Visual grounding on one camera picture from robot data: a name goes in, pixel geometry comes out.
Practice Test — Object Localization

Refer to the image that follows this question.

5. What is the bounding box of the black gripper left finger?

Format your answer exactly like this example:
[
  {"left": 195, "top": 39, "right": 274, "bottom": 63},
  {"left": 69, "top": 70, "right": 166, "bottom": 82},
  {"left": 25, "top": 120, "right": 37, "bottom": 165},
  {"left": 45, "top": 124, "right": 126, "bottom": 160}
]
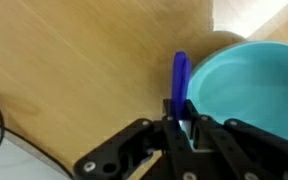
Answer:
[{"left": 73, "top": 98, "right": 199, "bottom": 180}]

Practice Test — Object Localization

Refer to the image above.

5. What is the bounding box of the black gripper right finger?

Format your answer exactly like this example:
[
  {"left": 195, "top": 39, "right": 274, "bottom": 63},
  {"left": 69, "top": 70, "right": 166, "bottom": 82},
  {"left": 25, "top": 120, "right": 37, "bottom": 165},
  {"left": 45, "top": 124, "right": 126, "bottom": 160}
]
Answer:
[{"left": 183, "top": 99, "right": 288, "bottom": 180}]

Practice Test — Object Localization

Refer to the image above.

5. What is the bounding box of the blue bowl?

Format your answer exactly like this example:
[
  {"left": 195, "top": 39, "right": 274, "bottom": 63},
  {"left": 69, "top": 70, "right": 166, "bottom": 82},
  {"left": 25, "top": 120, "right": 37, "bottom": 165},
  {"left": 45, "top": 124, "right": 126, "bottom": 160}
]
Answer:
[{"left": 185, "top": 40, "right": 288, "bottom": 144}]

